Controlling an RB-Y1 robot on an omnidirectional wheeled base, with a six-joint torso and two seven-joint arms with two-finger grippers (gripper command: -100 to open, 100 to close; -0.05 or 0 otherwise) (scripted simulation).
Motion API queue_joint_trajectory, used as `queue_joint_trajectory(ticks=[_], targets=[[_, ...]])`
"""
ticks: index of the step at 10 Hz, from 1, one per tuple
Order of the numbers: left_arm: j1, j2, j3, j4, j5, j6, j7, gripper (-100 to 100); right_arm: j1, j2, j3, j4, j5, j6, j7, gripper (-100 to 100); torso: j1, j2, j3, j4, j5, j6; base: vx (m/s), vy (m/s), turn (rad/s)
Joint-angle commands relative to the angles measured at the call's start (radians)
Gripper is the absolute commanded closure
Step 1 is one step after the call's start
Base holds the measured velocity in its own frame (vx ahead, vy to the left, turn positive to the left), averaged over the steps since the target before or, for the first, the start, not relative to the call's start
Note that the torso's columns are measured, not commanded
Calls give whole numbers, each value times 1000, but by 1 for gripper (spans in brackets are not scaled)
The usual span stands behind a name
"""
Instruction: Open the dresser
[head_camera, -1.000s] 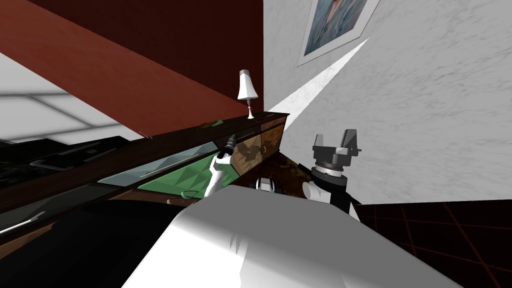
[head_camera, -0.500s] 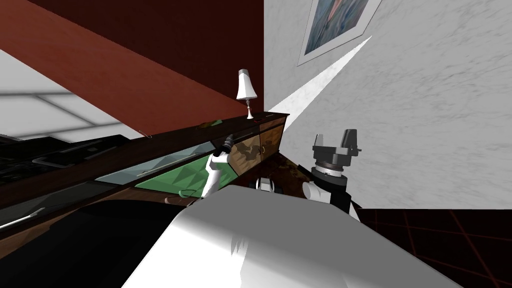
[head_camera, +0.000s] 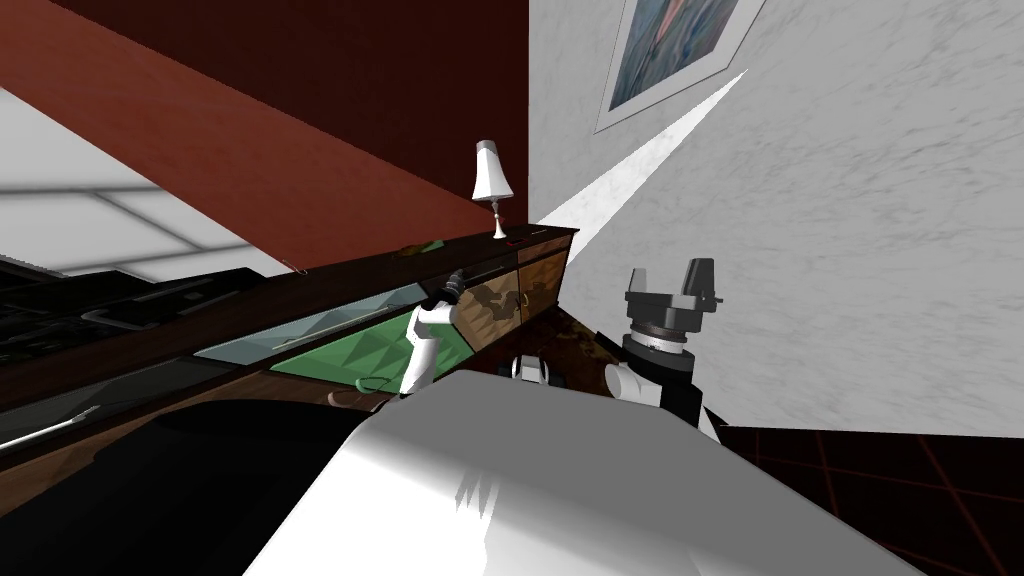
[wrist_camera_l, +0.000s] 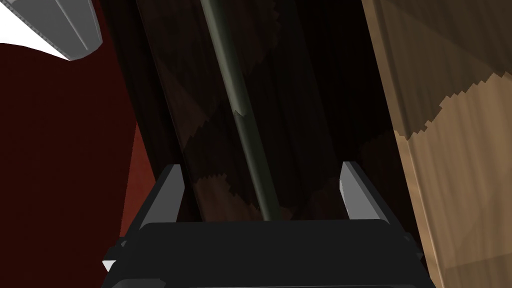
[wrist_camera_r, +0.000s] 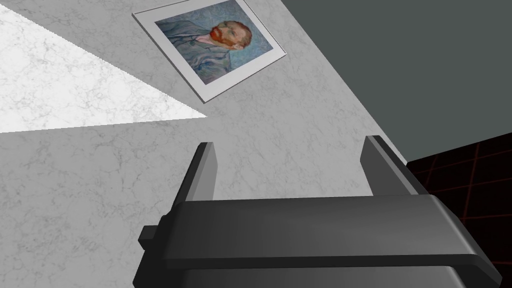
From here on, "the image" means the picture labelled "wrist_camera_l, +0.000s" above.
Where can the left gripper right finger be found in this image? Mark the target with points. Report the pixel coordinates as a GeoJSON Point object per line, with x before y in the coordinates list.
{"type": "Point", "coordinates": [355, 196]}

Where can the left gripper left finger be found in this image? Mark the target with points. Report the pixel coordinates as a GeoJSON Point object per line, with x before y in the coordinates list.
{"type": "Point", "coordinates": [164, 200]}

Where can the dark brown wooden cupboard door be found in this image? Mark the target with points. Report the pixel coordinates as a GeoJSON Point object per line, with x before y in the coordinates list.
{"type": "Point", "coordinates": [304, 100]}

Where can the light brown wooden cupboard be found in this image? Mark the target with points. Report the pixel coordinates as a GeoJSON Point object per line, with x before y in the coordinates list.
{"type": "Point", "coordinates": [460, 160]}

